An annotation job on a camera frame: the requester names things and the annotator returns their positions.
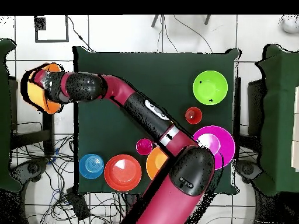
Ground crimson plastic cup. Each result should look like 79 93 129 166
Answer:
135 138 154 156

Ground green table with white boxes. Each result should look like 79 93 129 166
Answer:
255 44 299 197

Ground red plastic bowl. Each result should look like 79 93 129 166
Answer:
103 153 142 193

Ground blue plastic bowl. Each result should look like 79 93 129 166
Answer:
78 153 105 180

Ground red plastic cup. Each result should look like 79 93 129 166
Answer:
185 106 203 125

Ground black bench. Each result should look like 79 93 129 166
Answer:
10 111 55 156

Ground black power strip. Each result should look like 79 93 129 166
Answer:
66 187 91 221

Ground orange plastic bowl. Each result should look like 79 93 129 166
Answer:
145 146 169 181
26 62 64 115

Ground black floor cable with plug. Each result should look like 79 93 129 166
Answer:
67 15 94 53

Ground dark green tablecloth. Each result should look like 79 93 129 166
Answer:
72 45 241 195

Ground green cloth covered table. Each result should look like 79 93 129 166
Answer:
0 38 23 192

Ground pink plastic bowl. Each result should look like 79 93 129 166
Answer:
192 125 236 171

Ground white boxes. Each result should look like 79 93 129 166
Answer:
290 86 299 173

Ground black square floor frame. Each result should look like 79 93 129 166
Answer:
34 15 69 43

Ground tangled floor cable bundle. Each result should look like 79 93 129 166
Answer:
11 134 127 224

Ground green plastic bowl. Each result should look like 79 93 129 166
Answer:
192 70 228 106

